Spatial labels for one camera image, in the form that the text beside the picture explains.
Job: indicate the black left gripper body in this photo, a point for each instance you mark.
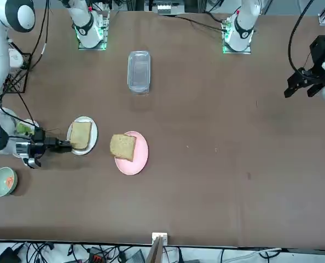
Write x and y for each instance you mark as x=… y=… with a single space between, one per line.
x=319 y=52

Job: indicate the white cup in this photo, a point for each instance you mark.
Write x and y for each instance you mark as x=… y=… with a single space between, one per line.
x=14 y=59

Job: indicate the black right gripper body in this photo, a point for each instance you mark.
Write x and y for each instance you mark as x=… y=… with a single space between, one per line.
x=39 y=148

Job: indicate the grey power strip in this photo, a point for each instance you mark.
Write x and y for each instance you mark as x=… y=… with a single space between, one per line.
x=163 y=7

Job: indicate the upright mounting post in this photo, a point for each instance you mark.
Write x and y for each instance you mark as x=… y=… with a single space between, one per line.
x=155 y=252

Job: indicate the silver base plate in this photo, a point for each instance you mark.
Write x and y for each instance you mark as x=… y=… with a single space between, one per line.
x=247 y=50
x=103 y=30

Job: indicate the orange carrot slices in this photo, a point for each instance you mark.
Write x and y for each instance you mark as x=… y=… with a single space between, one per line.
x=10 y=181

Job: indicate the pink plate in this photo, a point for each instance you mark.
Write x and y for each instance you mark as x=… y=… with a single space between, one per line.
x=135 y=164

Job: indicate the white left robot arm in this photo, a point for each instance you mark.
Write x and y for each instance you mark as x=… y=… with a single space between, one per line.
x=244 y=24

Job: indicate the brown bread slice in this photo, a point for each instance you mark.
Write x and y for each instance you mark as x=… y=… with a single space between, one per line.
x=122 y=148
x=81 y=135

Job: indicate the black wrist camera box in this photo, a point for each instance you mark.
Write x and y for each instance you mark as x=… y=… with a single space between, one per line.
x=39 y=134

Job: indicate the green lettuce leaf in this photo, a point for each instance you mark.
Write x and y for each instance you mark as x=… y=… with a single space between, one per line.
x=23 y=128

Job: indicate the clear plastic container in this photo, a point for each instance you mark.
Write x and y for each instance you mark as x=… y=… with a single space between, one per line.
x=139 y=71

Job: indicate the white round plate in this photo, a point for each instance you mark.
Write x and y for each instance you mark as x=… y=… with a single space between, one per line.
x=94 y=134
x=32 y=122

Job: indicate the silver edge bracket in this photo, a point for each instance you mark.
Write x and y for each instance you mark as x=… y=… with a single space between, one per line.
x=159 y=237

